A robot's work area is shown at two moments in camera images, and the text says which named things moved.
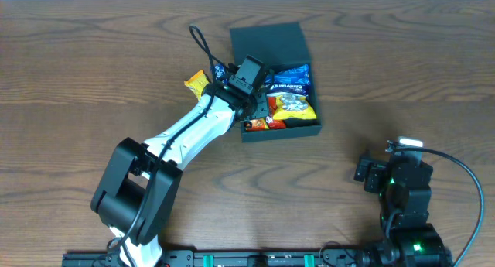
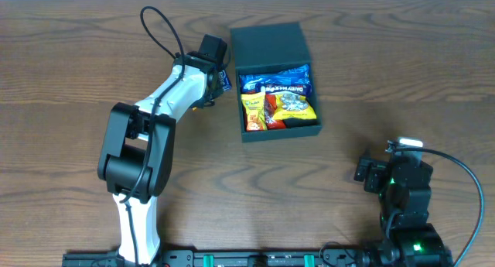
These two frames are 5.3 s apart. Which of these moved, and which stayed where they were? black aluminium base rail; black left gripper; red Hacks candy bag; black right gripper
Moved: black left gripper
Stayed: black right gripper; black aluminium base rail; red Hacks candy bag
